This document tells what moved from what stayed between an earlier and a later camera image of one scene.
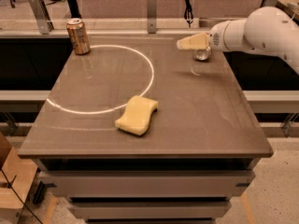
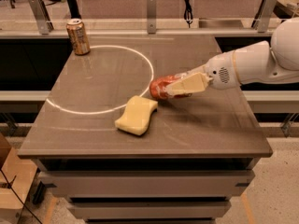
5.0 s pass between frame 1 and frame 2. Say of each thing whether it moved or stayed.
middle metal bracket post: stayed
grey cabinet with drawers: stayed
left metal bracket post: stayed
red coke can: moved
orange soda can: stayed
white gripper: moved
